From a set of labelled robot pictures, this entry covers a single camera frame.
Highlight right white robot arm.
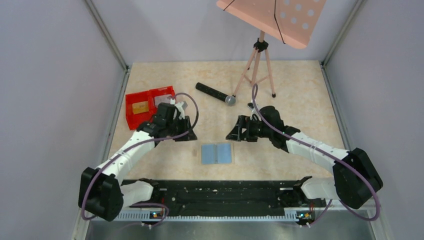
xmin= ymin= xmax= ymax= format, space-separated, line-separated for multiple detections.
xmin=226 ymin=106 xmax=383 ymax=210

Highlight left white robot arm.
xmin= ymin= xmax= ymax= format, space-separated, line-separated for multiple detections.
xmin=78 ymin=101 xmax=197 ymax=222

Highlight silver card in bin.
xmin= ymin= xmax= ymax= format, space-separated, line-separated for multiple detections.
xmin=153 ymin=94 xmax=172 ymax=107

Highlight gold card in bin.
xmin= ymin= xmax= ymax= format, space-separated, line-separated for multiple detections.
xmin=131 ymin=101 xmax=149 ymax=115

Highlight red plastic bin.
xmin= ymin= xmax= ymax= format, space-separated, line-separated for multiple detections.
xmin=124 ymin=85 xmax=175 ymax=130

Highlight black handheld microphone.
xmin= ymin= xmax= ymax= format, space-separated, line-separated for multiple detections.
xmin=195 ymin=82 xmax=236 ymax=107

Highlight pink music stand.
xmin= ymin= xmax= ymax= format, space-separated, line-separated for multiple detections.
xmin=216 ymin=0 xmax=326 ymax=98

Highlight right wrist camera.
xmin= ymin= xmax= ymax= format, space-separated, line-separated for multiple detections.
xmin=247 ymin=102 xmax=261 ymax=121

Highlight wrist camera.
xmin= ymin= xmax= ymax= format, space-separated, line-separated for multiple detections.
xmin=170 ymin=98 xmax=188 ymax=120
xmin=247 ymin=102 xmax=261 ymax=121

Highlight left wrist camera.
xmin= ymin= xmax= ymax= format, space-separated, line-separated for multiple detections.
xmin=170 ymin=98 xmax=188 ymax=120

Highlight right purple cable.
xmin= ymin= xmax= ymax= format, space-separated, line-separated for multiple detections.
xmin=251 ymin=83 xmax=382 ymax=228

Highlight purple cable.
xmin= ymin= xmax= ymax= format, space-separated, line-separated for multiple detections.
xmin=80 ymin=92 xmax=200 ymax=229
xmin=251 ymin=83 xmax=382 ymax=228

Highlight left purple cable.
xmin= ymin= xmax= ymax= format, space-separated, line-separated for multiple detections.
xmin=80 ymin=92 xmax=200 ymax=229

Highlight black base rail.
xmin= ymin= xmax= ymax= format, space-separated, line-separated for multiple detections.
xmin=125 ymin=177 xmax=327 ymax=220

